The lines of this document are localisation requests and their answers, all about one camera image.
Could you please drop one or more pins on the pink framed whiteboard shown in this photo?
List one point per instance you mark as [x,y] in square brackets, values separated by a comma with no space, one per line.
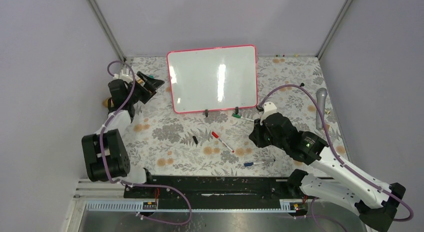
[213,79]

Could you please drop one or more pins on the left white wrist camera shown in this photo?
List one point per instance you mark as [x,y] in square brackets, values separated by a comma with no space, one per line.
[125,74]

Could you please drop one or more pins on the silver microphone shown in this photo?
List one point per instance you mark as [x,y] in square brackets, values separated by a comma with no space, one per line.
[321,96]

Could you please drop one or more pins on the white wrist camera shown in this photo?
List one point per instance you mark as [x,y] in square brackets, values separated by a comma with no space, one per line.
[125,74]
[268,109]

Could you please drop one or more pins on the floral patterned mat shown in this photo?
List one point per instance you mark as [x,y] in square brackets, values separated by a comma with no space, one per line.
[161,140]

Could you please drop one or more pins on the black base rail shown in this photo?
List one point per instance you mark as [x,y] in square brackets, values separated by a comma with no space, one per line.
[219,193]

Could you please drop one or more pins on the green cap marker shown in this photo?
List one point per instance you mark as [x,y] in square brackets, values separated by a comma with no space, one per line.
[238,116]

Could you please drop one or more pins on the gold microphone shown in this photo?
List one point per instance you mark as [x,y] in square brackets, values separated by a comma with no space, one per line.
[108,103]

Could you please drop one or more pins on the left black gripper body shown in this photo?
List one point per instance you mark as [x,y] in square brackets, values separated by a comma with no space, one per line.
[140,92]

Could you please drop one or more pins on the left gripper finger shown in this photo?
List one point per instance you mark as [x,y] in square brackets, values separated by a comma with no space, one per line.
[145,81]
[154,84]

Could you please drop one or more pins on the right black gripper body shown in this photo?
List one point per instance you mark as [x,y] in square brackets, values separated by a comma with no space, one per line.
[264,138]

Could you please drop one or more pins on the red cap marker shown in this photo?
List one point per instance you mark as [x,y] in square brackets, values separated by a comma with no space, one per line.
[222,141]

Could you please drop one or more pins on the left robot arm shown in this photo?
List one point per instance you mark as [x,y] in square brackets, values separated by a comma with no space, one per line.
[105,154]

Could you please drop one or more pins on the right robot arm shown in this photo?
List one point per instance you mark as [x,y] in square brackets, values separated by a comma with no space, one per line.
[375,202]

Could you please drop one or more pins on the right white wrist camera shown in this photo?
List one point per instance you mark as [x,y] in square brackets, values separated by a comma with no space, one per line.
[268,109]

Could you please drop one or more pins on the blue cap marker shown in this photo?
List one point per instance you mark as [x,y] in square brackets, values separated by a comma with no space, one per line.
[248,164]

